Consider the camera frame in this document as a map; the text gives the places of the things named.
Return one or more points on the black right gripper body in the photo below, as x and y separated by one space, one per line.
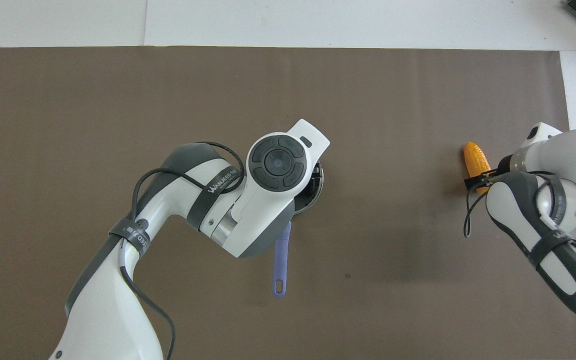
506 164

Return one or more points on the yellow corn cob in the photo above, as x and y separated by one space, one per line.
475 157

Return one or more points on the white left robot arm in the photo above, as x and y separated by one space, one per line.
118 300

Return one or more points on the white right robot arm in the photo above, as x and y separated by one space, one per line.
568 200

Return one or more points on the brown table mat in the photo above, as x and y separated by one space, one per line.
393 100

